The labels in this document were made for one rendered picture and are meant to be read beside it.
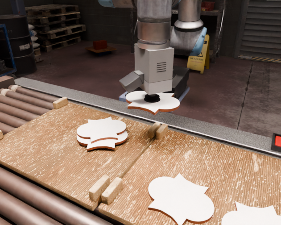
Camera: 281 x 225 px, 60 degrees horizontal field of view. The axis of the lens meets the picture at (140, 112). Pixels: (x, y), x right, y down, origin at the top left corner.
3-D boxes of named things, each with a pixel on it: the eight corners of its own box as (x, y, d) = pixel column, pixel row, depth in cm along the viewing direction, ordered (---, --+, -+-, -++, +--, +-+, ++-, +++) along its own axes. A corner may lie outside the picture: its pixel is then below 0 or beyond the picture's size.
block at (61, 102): (65, 102, 94) (64, 96, 93) (68, 103, 93) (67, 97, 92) (53, 108, 89) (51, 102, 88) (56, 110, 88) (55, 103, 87)
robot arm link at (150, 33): (146, 23, 50) (131, 18, 56) (146, 46, 52) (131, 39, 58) (177, 21, 52) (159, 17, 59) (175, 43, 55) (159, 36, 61)
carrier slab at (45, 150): (67, 105, 96) (67, 101, 95) (162, 132, 78) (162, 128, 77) (-22, 152, 69) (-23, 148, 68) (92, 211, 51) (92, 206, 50)
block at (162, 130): (162, 129, 77) (163, 122, 75) (167, 131, 76) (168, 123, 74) (154, 139, 72) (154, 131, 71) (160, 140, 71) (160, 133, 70)
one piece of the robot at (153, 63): (113, 29, 56) (116, 93, 64) (127, 35, 49) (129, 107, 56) (158, 25, 60) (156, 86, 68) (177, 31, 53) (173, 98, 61)
